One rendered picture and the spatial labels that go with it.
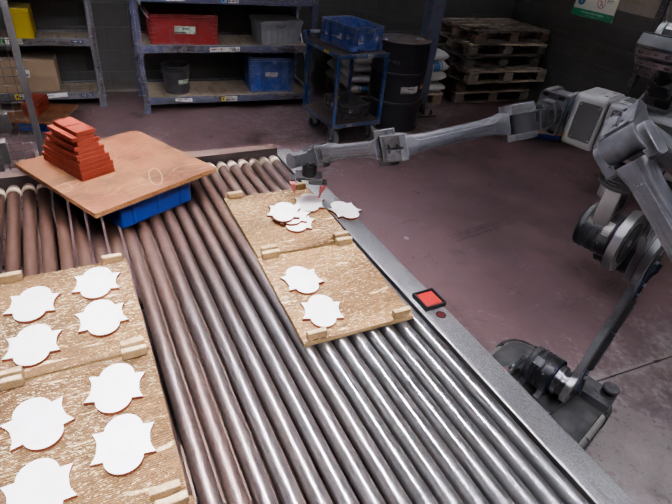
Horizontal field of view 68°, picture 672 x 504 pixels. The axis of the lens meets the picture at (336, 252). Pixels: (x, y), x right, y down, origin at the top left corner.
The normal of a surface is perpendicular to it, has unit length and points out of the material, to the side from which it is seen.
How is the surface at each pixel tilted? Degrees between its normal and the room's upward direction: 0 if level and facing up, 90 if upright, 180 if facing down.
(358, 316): 0
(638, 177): 87
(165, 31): 90
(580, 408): 0
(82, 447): 0
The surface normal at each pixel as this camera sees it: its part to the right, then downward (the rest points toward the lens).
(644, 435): 0.09, -0.82
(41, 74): 0.38, 0.55
